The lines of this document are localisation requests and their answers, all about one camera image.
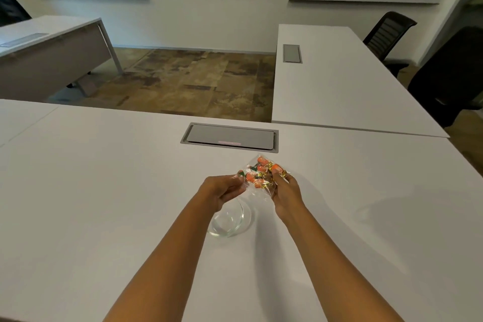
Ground large grey cable hatch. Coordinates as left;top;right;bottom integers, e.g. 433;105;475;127
180;122;280;153

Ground black mesh office chair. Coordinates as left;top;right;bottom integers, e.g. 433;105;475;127
363;11;418;78

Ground person's left forearm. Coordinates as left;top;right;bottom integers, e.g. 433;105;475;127
103;197;218;322

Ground clear plastic candy bag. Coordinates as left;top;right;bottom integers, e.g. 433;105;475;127
235;154;292;201

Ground clear glass bowl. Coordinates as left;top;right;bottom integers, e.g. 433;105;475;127
206;198;253;238

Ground person's right hand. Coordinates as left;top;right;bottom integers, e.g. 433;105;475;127
270;170;306;219

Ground pile of orange wrapped candies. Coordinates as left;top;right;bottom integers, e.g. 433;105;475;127
237;157;290;188

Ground person's left hand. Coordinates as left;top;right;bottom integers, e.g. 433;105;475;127
198;175;246;217

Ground long white desk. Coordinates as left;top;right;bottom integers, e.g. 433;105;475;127
271;24;450;138

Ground black solid-back office chair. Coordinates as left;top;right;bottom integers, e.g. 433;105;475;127
407;25;483;129

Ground white desk with metal legs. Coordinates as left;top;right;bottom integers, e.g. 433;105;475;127
0;15;124;104

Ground narrow grey cable hatch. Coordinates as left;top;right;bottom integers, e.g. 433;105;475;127
0;33;50;48

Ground small grey cable hatch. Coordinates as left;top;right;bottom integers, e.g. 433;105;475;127
283;44;303;64

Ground person's right forearm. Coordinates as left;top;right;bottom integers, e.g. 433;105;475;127
280;204;405;322

